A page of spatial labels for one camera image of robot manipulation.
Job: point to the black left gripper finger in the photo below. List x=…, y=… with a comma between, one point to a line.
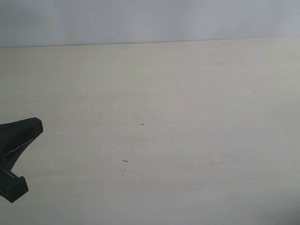
x=15, y=137
x=12, y=187

